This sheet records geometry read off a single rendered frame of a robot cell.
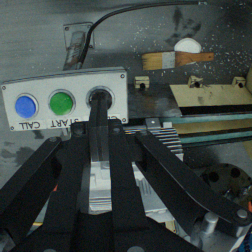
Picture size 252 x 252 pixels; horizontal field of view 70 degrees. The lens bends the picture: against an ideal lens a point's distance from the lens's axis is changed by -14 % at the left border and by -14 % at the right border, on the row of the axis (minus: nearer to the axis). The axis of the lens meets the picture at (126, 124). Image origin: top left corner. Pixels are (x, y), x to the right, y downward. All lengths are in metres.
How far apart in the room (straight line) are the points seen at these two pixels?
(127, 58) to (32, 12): 0.26
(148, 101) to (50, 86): 0.31
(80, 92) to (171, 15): 0.32
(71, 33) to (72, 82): 0.25
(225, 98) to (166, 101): 0.19
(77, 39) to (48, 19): 0.09
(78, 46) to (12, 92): 0.19
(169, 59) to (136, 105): 0.15
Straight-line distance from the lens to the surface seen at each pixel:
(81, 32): 0.49
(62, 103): 0.26
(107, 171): 0.38
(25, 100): 0.27
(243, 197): 0.79
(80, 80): 0.26
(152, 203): 0.40
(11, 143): 0.82
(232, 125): 0.71
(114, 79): 0.26
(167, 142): 0.42
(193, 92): 0.60
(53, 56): 0.54
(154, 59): 0.54
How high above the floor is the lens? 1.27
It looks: 42 degrees down
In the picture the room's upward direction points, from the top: 172 degrees clockwise
